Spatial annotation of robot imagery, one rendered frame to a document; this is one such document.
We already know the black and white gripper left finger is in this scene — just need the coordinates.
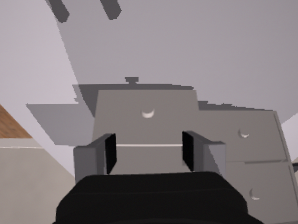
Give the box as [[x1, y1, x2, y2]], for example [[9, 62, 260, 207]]
[[73, 133, 117, 184]]

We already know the white chest of drawers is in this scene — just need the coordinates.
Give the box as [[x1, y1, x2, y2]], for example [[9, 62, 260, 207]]
[[113, 110, 298, 206]]

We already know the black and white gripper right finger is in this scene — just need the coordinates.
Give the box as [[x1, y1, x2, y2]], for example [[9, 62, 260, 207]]
[[182, 131, 226, 180]]

